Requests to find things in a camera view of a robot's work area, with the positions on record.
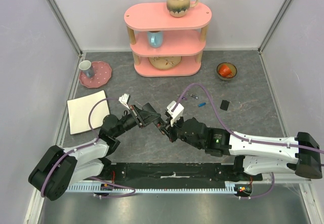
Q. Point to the blue battery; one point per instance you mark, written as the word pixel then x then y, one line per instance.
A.
pixel 201 104

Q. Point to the brown patterned bowl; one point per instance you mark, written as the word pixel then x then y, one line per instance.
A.
pixel 232 67

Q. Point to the black remote control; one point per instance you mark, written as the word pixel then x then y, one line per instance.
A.
pixel 151 116

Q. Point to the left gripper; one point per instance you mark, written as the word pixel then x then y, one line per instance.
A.
pixel 135 111

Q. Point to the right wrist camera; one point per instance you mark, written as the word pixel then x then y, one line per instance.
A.
pixel 176 113

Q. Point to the beige floral plate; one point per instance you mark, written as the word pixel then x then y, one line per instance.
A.
pixel 165 63

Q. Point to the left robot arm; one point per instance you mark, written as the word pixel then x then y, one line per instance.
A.
pixel 59 168

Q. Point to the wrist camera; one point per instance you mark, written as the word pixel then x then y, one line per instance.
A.
pixel 124 100
pixel 176 113

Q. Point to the pink three-tier shelf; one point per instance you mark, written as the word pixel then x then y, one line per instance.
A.
pixel 184 37

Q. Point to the beige ceramic mug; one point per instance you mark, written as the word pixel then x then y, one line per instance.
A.
pixel 179 8

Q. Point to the grey white mug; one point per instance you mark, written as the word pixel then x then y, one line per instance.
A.
pixel 87 68

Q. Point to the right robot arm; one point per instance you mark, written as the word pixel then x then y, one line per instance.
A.
pixel 253 154

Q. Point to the pink dotted plate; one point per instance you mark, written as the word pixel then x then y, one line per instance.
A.
pixel 102 74

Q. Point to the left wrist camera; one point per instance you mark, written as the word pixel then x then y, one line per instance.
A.
pixel 124 100

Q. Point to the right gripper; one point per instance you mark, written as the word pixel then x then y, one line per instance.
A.
pixel 173 132

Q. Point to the black battery cover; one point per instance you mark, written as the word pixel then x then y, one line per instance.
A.
pixel 224 105

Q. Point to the orange cup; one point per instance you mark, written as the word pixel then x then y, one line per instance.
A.
pixel 225 71

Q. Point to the cream square plate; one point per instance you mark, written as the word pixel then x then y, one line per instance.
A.
pixel 79 109

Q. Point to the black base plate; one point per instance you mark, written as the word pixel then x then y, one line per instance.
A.
pixel 173 175

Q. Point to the white cable duct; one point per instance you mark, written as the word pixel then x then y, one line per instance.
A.
pixel 96 187

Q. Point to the light blue mug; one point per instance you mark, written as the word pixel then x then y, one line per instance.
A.
pixel 155 38

